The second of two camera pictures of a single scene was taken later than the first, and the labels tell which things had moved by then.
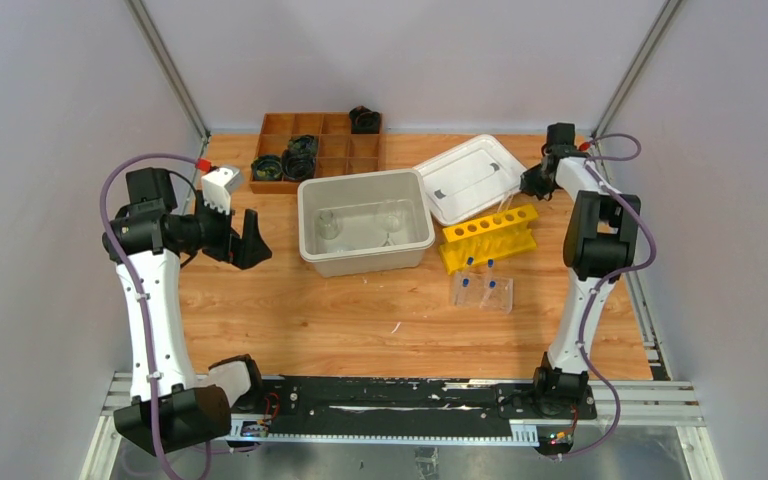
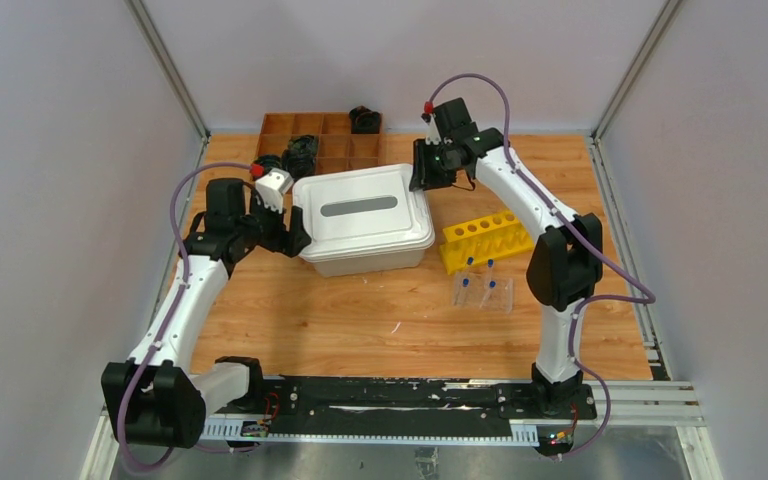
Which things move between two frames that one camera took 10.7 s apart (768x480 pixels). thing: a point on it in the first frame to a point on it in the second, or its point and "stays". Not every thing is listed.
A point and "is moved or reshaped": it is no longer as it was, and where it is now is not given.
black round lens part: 298,167 stays
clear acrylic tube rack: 479,291 stays
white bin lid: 473,177 is moved or reshaped
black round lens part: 301,149 stays
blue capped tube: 464,290 stays
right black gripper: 530,183 to 424,177
